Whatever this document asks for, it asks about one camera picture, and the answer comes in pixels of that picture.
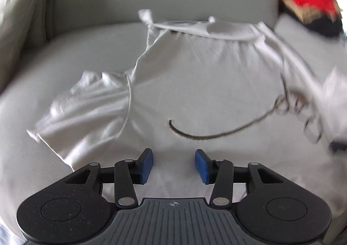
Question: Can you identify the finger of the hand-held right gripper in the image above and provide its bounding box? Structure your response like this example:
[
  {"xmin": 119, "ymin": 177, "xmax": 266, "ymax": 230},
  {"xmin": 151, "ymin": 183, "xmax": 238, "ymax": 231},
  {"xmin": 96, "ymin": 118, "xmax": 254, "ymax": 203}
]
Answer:
[{"xmin": 329, "ymin": 139, "xmax": 347, "ymax": 153}]

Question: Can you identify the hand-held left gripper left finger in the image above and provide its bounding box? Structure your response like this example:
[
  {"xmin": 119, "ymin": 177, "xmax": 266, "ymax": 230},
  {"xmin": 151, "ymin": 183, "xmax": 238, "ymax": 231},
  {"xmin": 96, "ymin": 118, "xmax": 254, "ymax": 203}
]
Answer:
[{"xmin": 64, "ymin": 148, "xmax": 154, "ymax": 207}]

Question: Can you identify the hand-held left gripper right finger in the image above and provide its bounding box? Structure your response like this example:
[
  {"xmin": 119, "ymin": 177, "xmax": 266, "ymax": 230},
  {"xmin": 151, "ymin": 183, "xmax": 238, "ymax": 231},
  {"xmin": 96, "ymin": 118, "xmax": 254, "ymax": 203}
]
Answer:
[{"xmin": 195, "ymin": 149, "xmax": 286, "ymax": 207}]

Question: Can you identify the white t-shirt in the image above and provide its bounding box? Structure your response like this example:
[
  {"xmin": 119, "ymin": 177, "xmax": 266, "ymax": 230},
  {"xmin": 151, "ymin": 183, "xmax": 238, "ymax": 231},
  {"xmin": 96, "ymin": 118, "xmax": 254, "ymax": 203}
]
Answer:
[{"xmin": 26, "ymin": 8, "xmax": 347, "ymax": 202}]

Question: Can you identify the black folded cloth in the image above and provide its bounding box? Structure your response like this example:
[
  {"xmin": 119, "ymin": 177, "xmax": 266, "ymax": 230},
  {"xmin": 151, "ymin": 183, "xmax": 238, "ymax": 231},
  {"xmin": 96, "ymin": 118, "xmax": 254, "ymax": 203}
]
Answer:
[{"xmin": 279, "ymin": 0, "xmax": 345, "ymax": 38}]

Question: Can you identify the tan folded cloth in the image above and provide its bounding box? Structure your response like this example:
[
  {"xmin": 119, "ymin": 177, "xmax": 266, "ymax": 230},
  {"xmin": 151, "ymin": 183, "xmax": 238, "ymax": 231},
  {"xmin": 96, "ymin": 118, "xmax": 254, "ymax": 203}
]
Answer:
[{"xmin": 283, "ymin": 0, "xmax": 341, "ymax": 25}]

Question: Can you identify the grey sofa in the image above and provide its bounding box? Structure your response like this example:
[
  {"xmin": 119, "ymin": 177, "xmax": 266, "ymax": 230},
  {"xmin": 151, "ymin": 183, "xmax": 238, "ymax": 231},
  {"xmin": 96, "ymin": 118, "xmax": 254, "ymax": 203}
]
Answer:
[{"xmin": 0, "ymin": 0, "xmax": 347, "ymax": 245}]

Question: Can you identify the grey cushion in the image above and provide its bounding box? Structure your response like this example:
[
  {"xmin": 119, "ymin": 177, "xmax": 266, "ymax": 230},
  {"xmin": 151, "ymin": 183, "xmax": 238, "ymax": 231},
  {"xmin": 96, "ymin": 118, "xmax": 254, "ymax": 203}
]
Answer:
[{"xmin": 0, "ymin": 0, "xmax": 46, "ymax": 94}]

